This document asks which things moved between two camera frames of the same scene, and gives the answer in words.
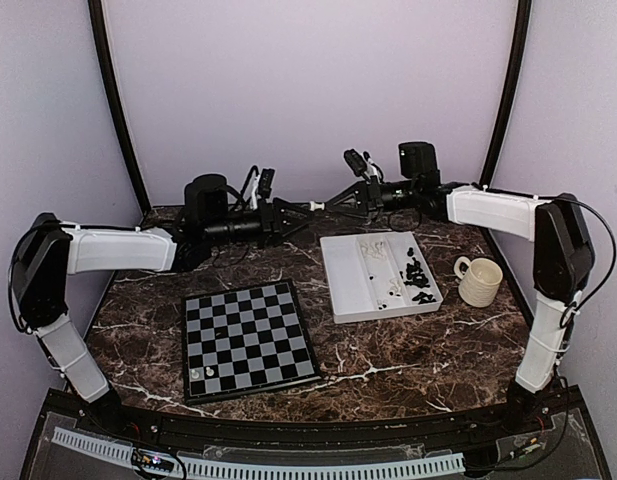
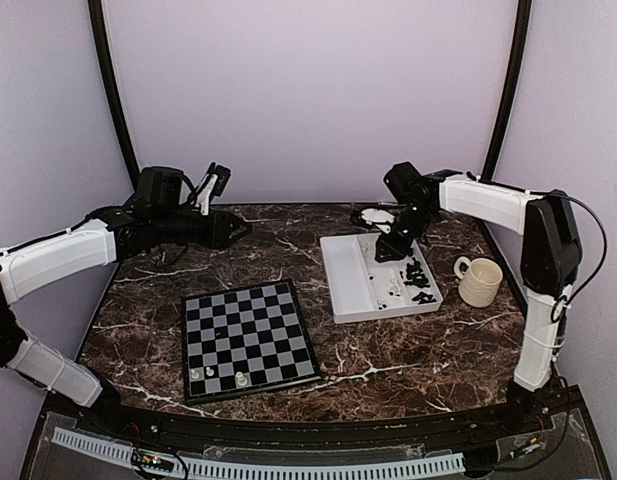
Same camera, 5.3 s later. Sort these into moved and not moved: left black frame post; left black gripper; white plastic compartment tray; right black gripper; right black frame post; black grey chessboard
Moved: left black gripper; right black gripper
Not moved: left black frame post; right black frame post; white plastic compartment tray; black grey chessboard
